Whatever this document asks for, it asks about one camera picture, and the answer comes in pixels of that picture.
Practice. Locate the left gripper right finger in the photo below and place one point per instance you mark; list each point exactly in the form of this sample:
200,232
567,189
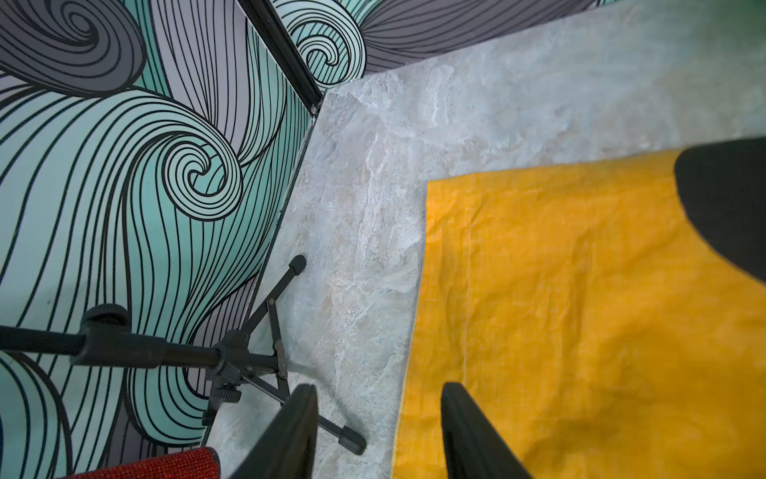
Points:
472,447

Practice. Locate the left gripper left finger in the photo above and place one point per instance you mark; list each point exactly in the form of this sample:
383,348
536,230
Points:
287,447

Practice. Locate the yellow printed pillowcase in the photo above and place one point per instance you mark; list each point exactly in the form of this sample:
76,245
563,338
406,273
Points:
608,317

